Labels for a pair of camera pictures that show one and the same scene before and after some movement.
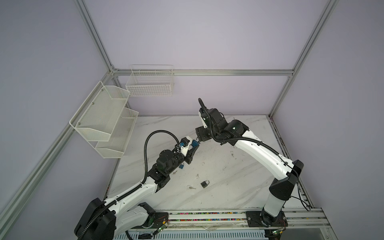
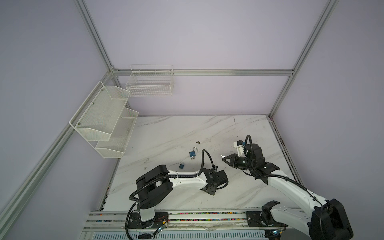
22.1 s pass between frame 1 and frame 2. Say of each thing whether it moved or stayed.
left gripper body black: moved
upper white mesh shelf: stayed
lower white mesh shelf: stayed
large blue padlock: moved
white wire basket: stayed
